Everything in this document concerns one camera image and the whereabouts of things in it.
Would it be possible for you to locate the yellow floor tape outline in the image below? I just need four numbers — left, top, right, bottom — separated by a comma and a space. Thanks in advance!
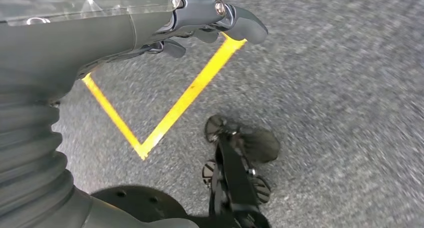
81, 0, 248, 161

